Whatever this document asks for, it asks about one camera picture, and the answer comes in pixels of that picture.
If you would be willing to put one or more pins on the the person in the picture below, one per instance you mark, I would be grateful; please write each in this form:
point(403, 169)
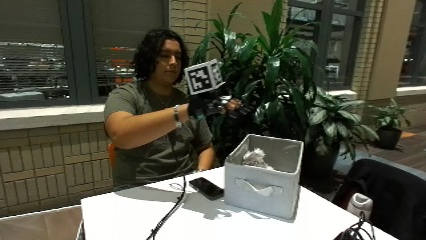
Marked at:
point(151, 153)

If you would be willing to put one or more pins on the tall green potted plant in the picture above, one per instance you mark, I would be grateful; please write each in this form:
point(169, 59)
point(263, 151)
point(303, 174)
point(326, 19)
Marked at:
point(271, 66)

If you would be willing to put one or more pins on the black plant pot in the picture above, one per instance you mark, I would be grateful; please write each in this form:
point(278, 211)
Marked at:
point(390, 138)

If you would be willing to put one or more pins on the small green potted plant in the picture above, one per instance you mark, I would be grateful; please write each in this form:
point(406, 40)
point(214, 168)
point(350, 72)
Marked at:
point(391, 115)

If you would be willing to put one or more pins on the white marker cube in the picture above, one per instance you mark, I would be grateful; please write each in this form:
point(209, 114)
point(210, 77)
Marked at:
point(203, 77)

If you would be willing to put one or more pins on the black smartphone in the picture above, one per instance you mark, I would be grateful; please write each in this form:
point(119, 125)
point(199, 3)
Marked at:
point(207, 188)

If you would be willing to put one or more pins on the grey window sill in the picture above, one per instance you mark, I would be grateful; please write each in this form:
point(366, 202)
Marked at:
point(49, 116)

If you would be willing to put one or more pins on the grey fabric storage box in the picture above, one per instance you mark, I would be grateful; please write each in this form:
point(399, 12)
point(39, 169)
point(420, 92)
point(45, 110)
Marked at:
point(262, 193)

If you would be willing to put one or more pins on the black jacket on chair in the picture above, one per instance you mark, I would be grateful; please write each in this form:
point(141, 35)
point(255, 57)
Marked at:
point(391, 200)

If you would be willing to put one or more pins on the white window sill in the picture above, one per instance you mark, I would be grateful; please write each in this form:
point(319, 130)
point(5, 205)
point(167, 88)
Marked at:
point(400, 90)

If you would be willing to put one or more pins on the variegated leafy potted plant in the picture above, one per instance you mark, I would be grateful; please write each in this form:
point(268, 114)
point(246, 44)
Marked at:
point(334, 123)

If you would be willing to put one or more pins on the white plastic bottle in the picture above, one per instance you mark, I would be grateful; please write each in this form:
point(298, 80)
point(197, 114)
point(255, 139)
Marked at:
point(360, 205)

